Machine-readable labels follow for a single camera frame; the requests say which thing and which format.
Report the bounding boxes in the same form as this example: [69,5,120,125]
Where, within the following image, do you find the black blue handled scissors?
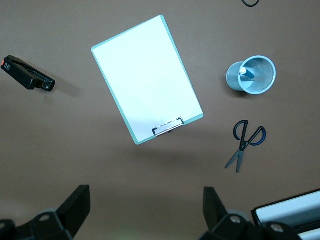
[224,119,267,174]

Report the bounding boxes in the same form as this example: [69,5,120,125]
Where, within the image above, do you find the light blue mesh cup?
[226,55,277,95]

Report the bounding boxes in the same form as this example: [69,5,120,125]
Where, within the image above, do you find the mint clipboard with white paper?
[90,14,205,146]

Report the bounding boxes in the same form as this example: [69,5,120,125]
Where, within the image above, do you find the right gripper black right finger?
[199,186,301,240]

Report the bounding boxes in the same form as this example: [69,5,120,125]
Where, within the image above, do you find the black stapler with red end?
[0,55,56,92]

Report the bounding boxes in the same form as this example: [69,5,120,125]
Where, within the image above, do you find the blue marker pen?
[239,67,256,80]

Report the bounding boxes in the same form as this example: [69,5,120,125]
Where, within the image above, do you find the thin black looped cable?
[241,0,262,8]

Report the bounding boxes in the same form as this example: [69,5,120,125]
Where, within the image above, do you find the black stacked document trays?
[251,188,320,240]

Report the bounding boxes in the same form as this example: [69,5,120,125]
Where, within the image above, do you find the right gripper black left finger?
[14,184,91,240]

